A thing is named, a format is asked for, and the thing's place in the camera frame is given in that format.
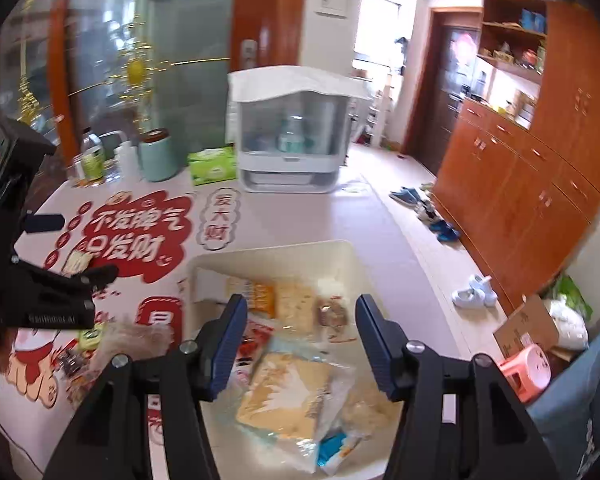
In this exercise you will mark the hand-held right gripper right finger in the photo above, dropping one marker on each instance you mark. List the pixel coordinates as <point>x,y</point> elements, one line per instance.
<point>377,345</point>

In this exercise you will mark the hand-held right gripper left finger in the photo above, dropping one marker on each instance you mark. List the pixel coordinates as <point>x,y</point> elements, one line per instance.
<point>227,345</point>

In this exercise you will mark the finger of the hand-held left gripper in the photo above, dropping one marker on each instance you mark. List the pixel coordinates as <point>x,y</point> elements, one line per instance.
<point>45,223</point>
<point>97,275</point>

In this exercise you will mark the white chocolate wafer packet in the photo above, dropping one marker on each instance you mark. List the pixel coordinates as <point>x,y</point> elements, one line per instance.
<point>76,262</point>

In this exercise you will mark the red and white cake packet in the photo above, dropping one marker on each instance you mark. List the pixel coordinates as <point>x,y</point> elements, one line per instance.
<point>252,345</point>

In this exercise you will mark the clear nut packet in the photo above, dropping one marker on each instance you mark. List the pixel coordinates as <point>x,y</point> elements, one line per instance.
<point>332,315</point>

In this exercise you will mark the orange and white biscuit packet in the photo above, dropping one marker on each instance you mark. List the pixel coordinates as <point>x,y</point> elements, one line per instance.
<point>252,295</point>

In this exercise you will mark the green snack packet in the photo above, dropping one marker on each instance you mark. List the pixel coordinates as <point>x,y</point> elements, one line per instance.
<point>91,337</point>

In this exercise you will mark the white plastic storage box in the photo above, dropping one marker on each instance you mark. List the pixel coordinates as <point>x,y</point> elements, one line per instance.
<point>360,280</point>

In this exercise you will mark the brown cake packet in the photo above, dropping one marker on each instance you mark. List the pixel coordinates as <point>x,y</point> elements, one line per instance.
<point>130,340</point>

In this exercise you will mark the clear rice cracker packet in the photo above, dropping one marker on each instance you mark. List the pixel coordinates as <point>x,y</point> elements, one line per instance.
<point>295,305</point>

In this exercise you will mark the large clear yellow cake bag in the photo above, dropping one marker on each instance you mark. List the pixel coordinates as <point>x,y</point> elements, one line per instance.
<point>290,395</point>

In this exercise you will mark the dark brown snack packet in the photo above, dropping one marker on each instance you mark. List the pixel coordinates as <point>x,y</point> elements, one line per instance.
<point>72,362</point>

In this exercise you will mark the blue and brown snack packet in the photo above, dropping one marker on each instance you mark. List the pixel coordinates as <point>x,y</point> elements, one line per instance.
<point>337,447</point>

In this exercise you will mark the clear bottle with green label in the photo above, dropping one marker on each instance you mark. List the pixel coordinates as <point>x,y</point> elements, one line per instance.
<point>92,157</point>

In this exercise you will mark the small glass jar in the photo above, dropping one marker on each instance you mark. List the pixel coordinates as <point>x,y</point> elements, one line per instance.
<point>111,171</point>

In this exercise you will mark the white shoe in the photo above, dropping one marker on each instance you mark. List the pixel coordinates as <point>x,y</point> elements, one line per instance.
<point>467,297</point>
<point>482,284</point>

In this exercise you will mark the white plastic bottle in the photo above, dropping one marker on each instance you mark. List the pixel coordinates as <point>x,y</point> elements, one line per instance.
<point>126,160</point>

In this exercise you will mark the gold door ornament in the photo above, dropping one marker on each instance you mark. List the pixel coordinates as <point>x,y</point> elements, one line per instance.
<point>27,97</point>
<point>135,72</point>

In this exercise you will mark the teal canister with brown lid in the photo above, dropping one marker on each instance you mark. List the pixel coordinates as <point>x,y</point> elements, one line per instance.
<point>157,156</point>

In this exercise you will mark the blue shoe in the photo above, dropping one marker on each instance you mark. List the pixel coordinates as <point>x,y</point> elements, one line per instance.
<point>450,235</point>
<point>442,227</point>

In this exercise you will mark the printed pink tablecloth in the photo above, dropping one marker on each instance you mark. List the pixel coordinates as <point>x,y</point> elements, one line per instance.
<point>290,215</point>

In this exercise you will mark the cardboard box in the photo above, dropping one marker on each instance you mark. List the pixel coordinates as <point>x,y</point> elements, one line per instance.
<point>525,327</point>

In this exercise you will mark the blue slipper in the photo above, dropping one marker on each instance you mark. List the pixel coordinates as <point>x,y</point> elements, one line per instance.
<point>402,195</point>

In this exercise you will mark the pink plastic stool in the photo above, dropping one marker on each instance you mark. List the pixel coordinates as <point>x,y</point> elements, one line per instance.
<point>527,370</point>

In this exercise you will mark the green tissue pack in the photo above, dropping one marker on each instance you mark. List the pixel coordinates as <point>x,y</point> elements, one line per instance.
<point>211,166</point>

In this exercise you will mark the white plastic bag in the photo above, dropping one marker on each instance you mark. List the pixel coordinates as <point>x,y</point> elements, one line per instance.
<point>570,325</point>

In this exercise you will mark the glass sliding door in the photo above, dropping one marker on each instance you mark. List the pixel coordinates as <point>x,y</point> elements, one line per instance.
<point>145,45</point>

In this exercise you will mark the person's leg in jeans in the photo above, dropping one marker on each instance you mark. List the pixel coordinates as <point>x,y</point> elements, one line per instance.
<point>575,410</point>

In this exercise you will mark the white countertop cabinet appliance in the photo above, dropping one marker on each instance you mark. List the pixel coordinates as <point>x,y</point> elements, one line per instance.
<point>290,145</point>

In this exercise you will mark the white cloth cover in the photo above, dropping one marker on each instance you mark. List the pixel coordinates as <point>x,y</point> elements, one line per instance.
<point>295,82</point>

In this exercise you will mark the dark wooden door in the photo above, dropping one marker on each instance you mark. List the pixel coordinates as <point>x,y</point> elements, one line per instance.
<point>457,85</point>

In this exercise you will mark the wooden wall cabinet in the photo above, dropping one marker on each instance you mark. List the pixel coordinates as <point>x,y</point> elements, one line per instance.
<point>525,160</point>

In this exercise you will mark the white wall switch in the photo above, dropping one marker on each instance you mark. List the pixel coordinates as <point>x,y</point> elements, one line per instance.
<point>332,4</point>

